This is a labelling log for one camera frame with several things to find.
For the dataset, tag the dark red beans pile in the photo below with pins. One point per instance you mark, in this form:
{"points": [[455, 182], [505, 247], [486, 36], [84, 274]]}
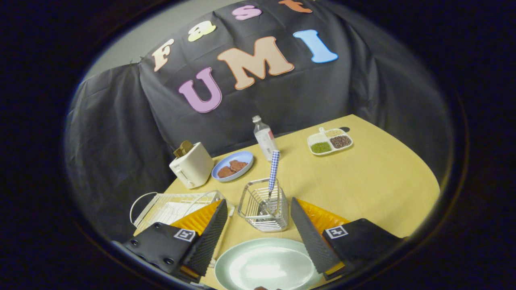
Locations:
{"points": [[341, 141]]}

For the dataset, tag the white toaster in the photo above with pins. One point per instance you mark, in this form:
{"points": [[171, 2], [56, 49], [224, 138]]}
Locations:
{"points": [[195, 165]]}

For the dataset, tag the brown meat piece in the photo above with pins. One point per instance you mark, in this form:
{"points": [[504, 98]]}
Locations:
{"points": [[225, 172], [238, 165]]}

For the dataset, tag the green beans pile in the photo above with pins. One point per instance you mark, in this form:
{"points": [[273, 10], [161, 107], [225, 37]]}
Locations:
{"points": [[321, 148]]}

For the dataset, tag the brown toast slice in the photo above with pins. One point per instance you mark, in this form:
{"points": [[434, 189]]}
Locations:
{"points": [[180, 152], [187, 146]]}

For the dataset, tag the blue plate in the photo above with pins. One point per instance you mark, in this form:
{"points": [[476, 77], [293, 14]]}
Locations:
{"points": [[242, 156]]}

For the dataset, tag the black backdrop cloth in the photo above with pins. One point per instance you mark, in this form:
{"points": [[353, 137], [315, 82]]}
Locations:
{"points": [[322, 92]]}

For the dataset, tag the white divided tray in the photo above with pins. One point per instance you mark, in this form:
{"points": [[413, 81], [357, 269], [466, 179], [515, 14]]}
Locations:
{"points": [[316, 138]]}

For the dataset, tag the white drain tray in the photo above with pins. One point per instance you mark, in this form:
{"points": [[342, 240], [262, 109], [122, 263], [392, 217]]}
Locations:
{"points": [[177, 209]]}

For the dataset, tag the small black disc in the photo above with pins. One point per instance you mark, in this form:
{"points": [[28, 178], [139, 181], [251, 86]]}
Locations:
{"points": [[345, 129]]}

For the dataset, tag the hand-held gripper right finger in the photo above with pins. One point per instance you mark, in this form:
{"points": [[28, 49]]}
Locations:
{"points": [[310, 241]]}

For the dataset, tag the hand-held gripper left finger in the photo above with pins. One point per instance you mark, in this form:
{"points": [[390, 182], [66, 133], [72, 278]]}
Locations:
{"points": [[207, 241]]}

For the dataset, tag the clear plastic bottle white label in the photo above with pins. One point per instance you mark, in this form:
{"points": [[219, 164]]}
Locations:
{"points": [[266, 141]]}

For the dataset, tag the pale grains pile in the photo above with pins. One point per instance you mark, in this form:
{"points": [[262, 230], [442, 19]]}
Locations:
{"points": [[334, 133]]}

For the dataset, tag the pale green plate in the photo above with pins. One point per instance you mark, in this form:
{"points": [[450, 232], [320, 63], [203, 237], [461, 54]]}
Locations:
{"points": [[266, 266]]}

